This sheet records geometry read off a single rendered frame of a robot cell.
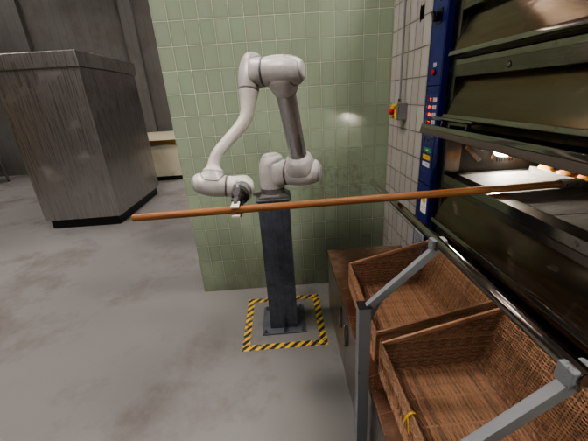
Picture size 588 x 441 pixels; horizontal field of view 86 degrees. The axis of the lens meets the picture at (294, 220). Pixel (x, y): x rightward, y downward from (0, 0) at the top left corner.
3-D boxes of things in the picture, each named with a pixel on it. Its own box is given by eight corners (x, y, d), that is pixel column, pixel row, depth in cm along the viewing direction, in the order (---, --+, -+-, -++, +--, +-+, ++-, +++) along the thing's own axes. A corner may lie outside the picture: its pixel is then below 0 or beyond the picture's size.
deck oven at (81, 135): (94, 196, 613) (53, 68, 530) (163, 192, 617) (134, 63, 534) (30, 232, 452) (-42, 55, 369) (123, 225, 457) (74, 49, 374)
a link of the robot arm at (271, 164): (265, 183, 213) (262, 150, 205) (290, 183, 208) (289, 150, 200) (256, 190, 199) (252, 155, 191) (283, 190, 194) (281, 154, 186)
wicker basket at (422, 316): (432, 280, 178) (437, 235, 168) (493, 357, 126) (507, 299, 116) (346, 285, 178) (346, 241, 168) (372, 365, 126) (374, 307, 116)
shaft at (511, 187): (130, 222, 121) (129, 215, 120) (134, 220, 124) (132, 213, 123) (561, 188, 127) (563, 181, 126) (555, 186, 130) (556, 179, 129)
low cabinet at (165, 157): (220, 158, 920) (216, 128, 887) (203, 178, 702) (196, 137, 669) (155, 163, 915) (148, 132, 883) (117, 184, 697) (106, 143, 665)
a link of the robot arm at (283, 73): (291, 173, 208) (325, 173, 202) (286, 190, 198) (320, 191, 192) (263, 50, 153) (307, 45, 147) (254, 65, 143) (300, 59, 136)
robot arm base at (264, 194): (254, 192, 214) (253, 185, 212) (286, 190, 215) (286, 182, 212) (252, 200, 197) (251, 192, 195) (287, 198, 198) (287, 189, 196)
